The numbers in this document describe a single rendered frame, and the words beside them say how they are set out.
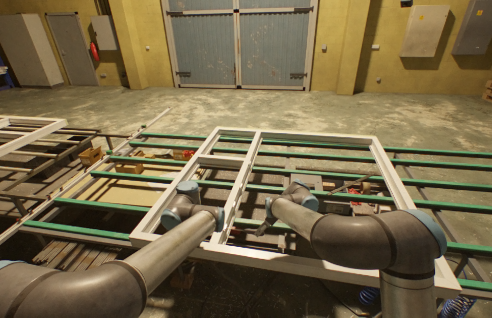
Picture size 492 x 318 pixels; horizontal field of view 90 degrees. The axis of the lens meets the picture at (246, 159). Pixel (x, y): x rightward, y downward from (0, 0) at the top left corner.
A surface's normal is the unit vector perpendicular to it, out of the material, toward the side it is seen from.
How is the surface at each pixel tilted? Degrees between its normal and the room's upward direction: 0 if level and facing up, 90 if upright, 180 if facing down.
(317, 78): 90
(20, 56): 90
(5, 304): 25
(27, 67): 90
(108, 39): 90
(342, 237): 49
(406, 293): 69
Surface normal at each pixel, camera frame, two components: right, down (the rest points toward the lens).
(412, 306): -0.38, 0.08
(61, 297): 0.26, -0.75
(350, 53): -0.18, 0.50
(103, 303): 0.67, -0.42
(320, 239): -0.84, -0.18
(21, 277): 0.04, -0.96
